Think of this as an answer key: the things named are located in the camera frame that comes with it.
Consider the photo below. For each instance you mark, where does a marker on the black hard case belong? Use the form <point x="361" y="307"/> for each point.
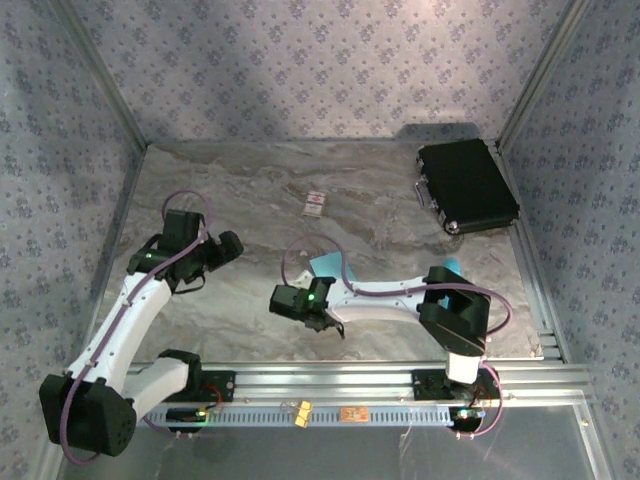
<point x="470" y="185"/>

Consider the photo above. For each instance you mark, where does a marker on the small red white card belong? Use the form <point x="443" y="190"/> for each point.
<point x="314" y="204"/>

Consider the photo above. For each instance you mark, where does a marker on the orange label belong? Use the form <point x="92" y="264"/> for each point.
<point x="354" y="414"/>

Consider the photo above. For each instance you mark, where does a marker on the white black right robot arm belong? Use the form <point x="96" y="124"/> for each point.
<point x="380" y="302"/>

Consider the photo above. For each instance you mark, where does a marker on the aluminium table side rail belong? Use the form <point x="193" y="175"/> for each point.
<point x="525" y="240"/>
<point x="112" y="240"/>

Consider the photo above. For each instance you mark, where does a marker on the aluminium mounting rail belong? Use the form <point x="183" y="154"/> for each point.
<point x="325" y="380"/>

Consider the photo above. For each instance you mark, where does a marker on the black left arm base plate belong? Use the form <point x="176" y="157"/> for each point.
<point x="225" y="385"/>

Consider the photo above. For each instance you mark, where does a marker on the grey front panel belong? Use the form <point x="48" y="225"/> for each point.
<point x="300" y="452"/>

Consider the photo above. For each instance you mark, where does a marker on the yellow connector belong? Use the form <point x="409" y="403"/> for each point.
<point x="305" y="407"/>
<point x="299" y="421"/>

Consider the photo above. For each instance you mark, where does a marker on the aluminium frame post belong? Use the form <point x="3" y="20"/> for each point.
<point x="541" y="75"/>
<point x="104" y="75"/>

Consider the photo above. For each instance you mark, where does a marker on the light blue cloth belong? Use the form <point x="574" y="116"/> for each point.
<point x="327" y="262"/>

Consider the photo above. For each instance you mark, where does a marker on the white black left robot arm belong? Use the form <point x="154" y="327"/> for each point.
<point x="130" y="320"/>

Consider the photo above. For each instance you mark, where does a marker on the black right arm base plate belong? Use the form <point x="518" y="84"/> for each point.
<point x="427" y="385"/>

